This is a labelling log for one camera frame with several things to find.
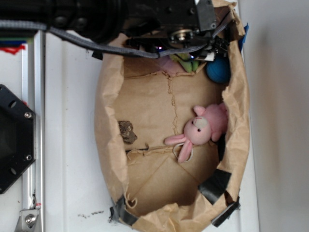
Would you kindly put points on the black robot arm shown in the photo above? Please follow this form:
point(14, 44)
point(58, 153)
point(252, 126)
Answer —
point(92, 24)

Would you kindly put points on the green plush animal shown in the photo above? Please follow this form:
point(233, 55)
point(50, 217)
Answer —
point(186, 61)

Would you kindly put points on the brown paper bag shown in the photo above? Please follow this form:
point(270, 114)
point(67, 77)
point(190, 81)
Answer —
point(156, 180)

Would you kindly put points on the brown crumpled rock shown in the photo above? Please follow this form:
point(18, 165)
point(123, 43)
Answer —
point(126, 132)

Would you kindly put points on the blue felt ball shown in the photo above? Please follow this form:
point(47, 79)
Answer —
point(219, 70)

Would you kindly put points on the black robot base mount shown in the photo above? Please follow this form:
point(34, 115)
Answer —
point(16, 138)

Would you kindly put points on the pink plush bunny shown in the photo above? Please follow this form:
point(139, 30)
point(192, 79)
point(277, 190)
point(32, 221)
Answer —
point(208, 124)

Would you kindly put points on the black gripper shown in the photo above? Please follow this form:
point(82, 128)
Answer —
point(178, 26)

